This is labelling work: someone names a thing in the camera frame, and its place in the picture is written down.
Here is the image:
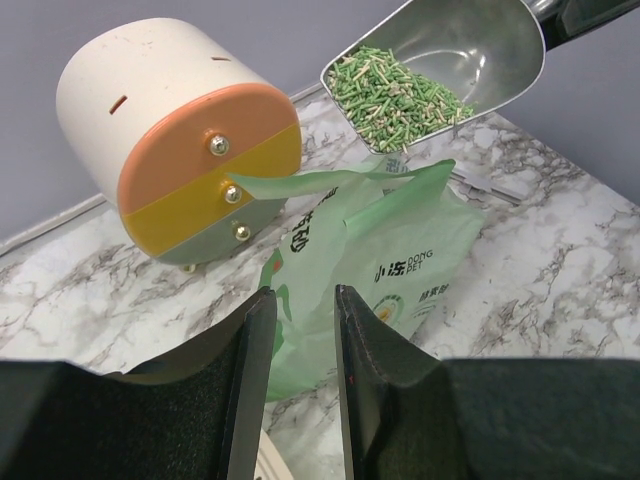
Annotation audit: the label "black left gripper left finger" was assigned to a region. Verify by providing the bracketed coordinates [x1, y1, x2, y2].
[1, 288, 277, 479]

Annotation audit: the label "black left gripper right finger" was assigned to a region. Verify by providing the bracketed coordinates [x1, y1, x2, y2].
[334, 285, 639, 479]

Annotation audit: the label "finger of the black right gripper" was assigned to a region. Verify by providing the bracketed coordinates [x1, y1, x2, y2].
[542, 0, 639, 51]

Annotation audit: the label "silver metal scoop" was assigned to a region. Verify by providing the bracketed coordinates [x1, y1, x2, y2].
[320, 1, 552, 154]

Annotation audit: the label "green cat litter bag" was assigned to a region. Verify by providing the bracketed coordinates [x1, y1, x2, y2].
[121, 156, 487, 404]

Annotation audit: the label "grey plastic bag clip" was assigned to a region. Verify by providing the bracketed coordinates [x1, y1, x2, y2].
[451, 167, 524, 205]

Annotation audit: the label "green cat litter pellets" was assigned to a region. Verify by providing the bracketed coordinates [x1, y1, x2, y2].
[326, 46, 474, 154]

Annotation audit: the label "beige green litter box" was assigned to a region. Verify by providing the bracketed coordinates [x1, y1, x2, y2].
[254, 430, 294, 480]

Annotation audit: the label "cream round drawer cabinet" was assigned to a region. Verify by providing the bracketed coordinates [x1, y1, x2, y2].
[56, 18, 302, 269]

